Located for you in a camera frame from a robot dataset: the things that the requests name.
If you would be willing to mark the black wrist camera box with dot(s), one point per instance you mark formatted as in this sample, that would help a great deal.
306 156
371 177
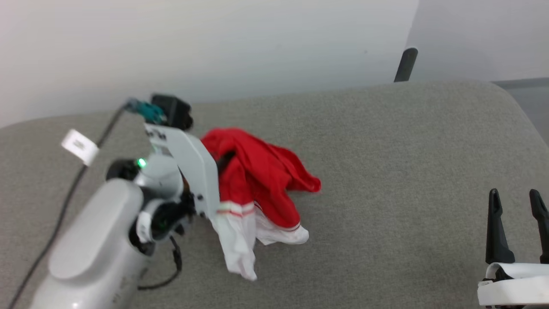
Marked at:
173 110

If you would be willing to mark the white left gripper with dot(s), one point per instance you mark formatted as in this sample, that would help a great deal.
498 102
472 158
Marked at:
193 163

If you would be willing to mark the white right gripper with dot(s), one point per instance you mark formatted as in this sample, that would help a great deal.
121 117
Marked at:
514 285

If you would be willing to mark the dark grey post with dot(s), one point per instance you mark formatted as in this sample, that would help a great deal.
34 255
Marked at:
406 64

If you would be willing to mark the red and white garment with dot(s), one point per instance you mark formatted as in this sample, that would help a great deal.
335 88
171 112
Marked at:
261 171

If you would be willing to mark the grey fabric sofa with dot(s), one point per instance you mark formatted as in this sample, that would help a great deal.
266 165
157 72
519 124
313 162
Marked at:
386 171

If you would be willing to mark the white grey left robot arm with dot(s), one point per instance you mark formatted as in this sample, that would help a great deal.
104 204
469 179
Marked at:
94 240

